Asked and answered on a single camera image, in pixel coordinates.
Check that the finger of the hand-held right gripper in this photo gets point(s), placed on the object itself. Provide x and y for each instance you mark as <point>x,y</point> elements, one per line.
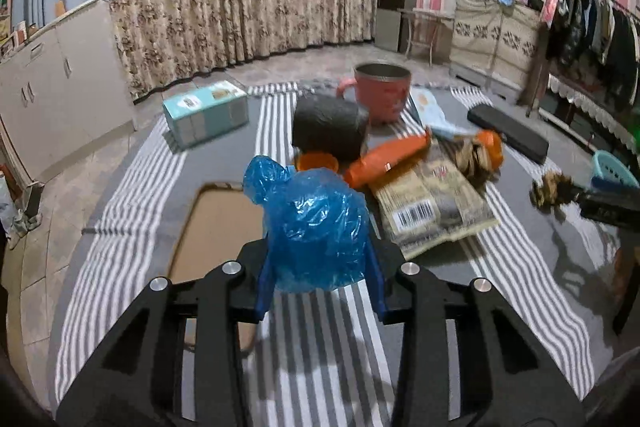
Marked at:
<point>617,186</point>
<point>610,207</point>

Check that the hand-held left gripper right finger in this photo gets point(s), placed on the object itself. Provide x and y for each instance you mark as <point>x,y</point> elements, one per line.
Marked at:
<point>376,289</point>

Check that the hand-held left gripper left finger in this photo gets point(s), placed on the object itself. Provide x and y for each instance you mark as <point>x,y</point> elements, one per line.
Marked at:
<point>263,288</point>

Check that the teal plastic basket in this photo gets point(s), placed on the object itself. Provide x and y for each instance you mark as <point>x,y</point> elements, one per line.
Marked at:
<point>615,164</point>

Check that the blue plastic bag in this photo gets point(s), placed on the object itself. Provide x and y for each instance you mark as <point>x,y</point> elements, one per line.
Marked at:
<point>315,222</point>

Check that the orange plastic bottle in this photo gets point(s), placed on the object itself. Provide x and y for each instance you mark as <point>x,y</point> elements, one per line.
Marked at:
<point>385,157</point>

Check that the orange plastic lid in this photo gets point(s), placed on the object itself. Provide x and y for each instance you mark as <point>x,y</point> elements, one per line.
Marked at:
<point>315,161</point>

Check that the dark wooden furniture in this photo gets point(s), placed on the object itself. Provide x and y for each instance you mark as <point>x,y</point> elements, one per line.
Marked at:
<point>630,282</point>

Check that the low bench with lace cloth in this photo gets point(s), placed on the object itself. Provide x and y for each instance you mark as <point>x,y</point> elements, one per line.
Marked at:
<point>585,97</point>

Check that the barcoded snack packet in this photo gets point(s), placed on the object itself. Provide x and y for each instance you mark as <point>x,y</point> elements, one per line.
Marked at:
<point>425,202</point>

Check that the black flat case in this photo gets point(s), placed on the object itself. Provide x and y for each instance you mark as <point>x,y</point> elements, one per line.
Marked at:
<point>505,129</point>

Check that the clothes rack with garments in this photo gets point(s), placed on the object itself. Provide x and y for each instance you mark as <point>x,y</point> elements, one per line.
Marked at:
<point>600,32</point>

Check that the black round jar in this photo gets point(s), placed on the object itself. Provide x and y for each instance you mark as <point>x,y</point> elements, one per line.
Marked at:
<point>327,122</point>

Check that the teal cardboard box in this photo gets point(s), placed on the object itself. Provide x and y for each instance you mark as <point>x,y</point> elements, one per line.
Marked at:
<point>205,112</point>

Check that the white and blue packet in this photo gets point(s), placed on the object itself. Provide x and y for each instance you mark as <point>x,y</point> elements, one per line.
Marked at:
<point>430,109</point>

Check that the red mug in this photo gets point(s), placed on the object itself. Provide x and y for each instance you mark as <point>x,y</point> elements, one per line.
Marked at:
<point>382,99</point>

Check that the cloth-covered cabinet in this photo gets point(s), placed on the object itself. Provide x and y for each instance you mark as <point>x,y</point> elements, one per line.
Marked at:
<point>490,37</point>

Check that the wooden stool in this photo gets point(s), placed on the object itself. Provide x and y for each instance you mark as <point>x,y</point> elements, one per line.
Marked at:
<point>425,14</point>

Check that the white cabinet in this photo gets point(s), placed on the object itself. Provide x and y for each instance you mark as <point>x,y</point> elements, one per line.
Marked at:
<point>65,97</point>

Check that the grey water dispenser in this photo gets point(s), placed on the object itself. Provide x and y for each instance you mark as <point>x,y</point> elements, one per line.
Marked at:
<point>395,7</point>

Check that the blue and floral curtain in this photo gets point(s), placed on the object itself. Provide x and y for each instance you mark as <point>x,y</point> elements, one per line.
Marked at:
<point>225,7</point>

